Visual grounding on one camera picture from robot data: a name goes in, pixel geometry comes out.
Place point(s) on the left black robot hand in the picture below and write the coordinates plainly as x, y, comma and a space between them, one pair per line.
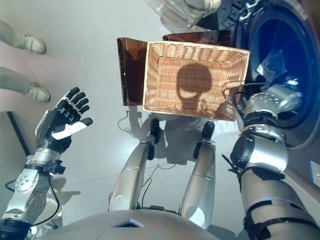
65, 122

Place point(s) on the light grey sweatshirt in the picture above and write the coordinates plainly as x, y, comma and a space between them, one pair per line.
280, 75

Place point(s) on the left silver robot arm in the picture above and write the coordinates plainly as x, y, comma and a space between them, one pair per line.
27, 185

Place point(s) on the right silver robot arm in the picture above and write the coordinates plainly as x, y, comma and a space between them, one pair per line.
270, 162

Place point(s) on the round washing machine door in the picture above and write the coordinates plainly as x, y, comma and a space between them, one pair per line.
187, 10

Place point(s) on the grey front-load washing machine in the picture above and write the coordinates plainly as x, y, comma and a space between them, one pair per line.
287, 62

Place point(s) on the brown acrylic stool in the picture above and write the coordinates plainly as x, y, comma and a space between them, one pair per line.
130, 75

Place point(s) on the left silver robot leg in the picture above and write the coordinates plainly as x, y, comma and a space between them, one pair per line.
135, 170

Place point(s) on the silver robot leg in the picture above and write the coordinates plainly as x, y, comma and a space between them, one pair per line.
200, 172
135, 170

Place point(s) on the silver robot torso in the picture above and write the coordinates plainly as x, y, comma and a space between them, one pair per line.
140, 226

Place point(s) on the woven wicker laundry basket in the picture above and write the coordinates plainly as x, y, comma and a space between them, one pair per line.
195, 80

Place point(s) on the right silver robot leg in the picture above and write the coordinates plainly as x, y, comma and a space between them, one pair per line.
200, 172

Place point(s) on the blue white instruction sticker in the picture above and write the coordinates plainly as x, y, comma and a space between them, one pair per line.
315, 171

